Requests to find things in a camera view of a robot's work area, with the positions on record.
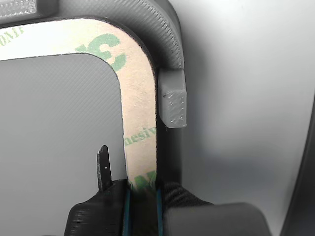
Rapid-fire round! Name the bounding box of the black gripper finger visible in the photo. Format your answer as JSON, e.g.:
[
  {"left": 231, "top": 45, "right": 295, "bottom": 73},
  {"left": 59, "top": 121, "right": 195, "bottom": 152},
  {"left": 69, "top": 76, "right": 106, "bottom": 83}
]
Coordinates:
[
  {"left": 156, "top": 180, "right": 268, "bottom": 236},
  {"left": 64, "top": 144, "right": 132, "bottom": 236}
]

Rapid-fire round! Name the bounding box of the beige adhesive frame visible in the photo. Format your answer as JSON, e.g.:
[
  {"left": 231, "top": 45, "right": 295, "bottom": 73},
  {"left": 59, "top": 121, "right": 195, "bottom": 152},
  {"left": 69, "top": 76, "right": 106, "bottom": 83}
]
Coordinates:
[{"left": 0, "top": 18, "right": 158, "bottom": 196}]

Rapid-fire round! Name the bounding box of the gray 3D-printed box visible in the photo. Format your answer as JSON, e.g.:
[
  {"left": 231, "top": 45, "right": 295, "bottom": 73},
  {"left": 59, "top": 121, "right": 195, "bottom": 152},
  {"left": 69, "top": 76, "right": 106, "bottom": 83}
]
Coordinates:
[{"left": 0, "top": 0, "right": 188, "bottom": 236}]

